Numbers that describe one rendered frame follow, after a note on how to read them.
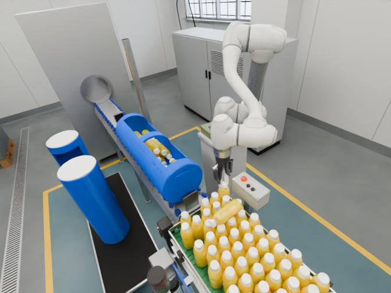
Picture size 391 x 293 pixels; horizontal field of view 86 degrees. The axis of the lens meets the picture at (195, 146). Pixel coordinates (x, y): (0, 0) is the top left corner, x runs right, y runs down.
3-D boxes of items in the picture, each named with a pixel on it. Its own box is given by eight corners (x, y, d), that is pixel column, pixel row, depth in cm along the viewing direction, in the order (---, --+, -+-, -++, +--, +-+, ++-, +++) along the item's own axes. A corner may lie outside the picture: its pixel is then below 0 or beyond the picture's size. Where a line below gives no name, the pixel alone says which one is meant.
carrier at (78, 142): (81, 201, 249) (93, 213, 233) (41, 142, 197) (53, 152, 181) (102, 186, 266) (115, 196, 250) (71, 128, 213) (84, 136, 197)
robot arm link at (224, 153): (209, 143, 104) (209, 153, 107) (221, 152, 98) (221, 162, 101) (223, 136, 107) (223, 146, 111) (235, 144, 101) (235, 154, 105)
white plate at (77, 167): (90, 176, 149) (91, 177, 150) (99, 152, 171) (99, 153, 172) (50, 183, 148) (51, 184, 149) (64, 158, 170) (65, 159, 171)
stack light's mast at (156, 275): (167, 279, 85) (159, 261, 75) (176, 294, 80) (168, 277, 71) (153, 290, 82) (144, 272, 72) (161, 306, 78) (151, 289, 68)
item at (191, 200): (196, 201, 135) (195, 188, 128) (199, 203, 134) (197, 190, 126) (184, 209, 131) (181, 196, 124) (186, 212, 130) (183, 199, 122)
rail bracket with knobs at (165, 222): (172, 223, 128) (169, 213, 121) (178, 232, 123) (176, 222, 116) (157, 233, 124) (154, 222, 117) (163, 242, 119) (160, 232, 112)
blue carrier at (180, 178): (149, 135, 201) (143, 108, 184) (203, 189, 140) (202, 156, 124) (120, 146, 189) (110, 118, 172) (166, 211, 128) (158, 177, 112)
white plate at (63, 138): (41, 140, 196) (42, 142, 197) (52, 150, 181) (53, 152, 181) (70, 127, 212) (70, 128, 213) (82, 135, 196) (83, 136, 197)
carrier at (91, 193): (128, 242, 202) (131, 216, 225) (91, 177, 150) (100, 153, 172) (98, 247, 201) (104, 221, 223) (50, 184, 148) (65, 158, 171)
